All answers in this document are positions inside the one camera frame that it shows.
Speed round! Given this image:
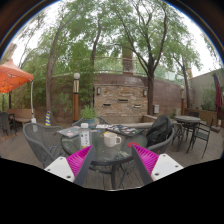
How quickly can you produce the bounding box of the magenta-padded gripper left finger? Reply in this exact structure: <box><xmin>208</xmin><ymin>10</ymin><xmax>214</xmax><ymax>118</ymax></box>
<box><xmin>44</xmin><ymin>145</ymin><xmax>96</xmax><ymax>187</ymax></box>

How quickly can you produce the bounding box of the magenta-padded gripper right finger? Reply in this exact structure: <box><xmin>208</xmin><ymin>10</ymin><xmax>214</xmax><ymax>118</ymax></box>
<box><xmin>130</xmin><ymin>144</ymin><xmax>184</xmax><ymax>186</ymax></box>

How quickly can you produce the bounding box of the clear white-capped drink bottle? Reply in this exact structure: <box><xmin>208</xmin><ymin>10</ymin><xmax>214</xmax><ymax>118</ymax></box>
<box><xmin>79</xmin><ymin>122</ymin><xmax>92</xmax><ymax>149</ymax></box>

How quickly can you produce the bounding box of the grey laptop with stickers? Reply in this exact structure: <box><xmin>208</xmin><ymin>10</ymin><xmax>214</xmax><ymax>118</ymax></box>
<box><xmin>57</xmin><ymin>125</ymin><xmax>83</xmax><ymax>138</ymax></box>

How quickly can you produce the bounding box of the black jacket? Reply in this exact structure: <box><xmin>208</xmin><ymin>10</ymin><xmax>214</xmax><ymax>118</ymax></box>
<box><xmin>145</xmin><ymin>115</ymin><xmax>173</xmax><ymax>148</ymax></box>

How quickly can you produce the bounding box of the white ribbed mug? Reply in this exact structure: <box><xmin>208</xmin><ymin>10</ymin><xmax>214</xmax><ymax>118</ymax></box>
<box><xmin>103</xmin><ymin>131</ymin><xmax>123</xmax><ymax>148</ymax></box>

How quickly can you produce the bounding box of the black laptop with stickers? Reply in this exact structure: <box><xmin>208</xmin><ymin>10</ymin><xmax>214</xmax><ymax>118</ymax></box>
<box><xmin>95</xmin><ymin>124</ymin><xmax>145</xmax><ymax>138</ymax></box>

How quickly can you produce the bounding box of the potted green plant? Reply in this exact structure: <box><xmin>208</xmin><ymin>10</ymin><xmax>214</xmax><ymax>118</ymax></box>
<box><xmin>79</xmin><ymin>105</ymin><xmax>99</xmax><ymax>126</ymax></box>

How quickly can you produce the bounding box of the round grey patio table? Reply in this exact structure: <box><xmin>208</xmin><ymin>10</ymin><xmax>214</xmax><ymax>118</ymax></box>
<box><xmin>174</xmin><ymin>115</ymin><xmax>202</xmax><ymax>148</ymax></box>

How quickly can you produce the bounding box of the dark metal patio chair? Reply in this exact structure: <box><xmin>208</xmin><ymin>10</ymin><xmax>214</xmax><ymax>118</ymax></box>
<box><xmin>0</xmin><ymin>111</ymin><xmax>16</xmax><ymax>136</ymax></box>
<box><xmin>186</xmin><ymin>116</ymin><xmax>216</xmax><ymax>158</ymax></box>

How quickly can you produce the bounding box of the tall dark-trunk tree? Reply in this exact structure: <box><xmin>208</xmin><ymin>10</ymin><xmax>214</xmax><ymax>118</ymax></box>
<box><xmin>99</xmin><ymin>0</ymin><xmax>203</xmax><ymax>116</ymax></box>

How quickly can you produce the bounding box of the slim leaning tree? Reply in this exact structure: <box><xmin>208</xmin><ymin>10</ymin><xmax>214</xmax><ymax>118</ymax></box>
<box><xmin>19</xmin><ymin>0</ymin><xmax>98</xmax><ymax>124</ymax></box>

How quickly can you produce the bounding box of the closed red patio umbrella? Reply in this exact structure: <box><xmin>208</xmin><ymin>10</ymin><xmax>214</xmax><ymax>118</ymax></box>
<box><xmin>213</xmin><ymin>70</ymin><xmax>224</xmax><ymax>116</ymax></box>

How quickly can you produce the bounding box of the orange canopy tent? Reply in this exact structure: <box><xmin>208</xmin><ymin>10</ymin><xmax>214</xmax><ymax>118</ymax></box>
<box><xmin>0</xmin><ymin>59</ymin><xmax>35</xmax><ymax>94</ymax></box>

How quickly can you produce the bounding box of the blue yellow striped post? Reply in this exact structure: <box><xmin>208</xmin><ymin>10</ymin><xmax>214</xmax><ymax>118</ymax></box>
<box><xmin>44</xmin><ymin>110</ymin><xmax>52</xmax><ymax>127</ymax></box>

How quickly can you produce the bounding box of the globe-topped lamp post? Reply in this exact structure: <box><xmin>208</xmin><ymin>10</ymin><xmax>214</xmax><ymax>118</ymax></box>
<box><xmin>72</xmin><ymin>72</ymin><xmax>81</xmax><ymax>124</ymax></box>

